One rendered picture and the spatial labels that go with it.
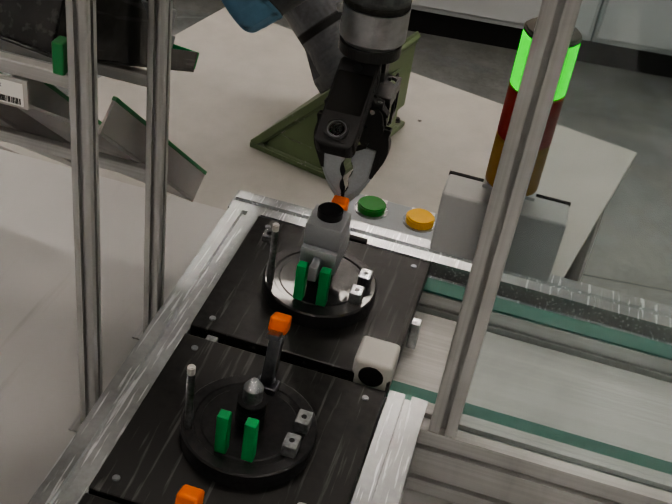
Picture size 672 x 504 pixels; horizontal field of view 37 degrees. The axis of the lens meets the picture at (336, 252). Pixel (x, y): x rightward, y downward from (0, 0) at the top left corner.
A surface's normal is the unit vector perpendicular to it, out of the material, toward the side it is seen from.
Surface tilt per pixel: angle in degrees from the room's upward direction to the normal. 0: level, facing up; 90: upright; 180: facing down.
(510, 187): 90
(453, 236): 90
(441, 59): 0
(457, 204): 90
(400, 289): 0
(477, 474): 90
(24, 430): 0
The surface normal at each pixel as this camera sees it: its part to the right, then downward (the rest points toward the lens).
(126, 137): 0.89, 0.36
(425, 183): 0.13, -0.79
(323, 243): -0.27, 0.55
